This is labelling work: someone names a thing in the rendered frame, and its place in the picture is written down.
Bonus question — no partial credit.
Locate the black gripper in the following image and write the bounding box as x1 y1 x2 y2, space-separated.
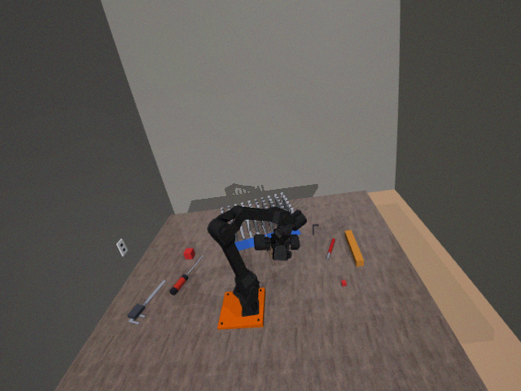
254 233 300 251

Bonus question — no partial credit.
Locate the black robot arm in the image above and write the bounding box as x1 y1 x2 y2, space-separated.
207 205 307 317

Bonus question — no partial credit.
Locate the blue flat strip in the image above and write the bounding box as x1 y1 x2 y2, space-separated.
235 230 301 251

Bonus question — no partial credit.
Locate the orange flat bar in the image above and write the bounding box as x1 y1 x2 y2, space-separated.
344 231 364 267

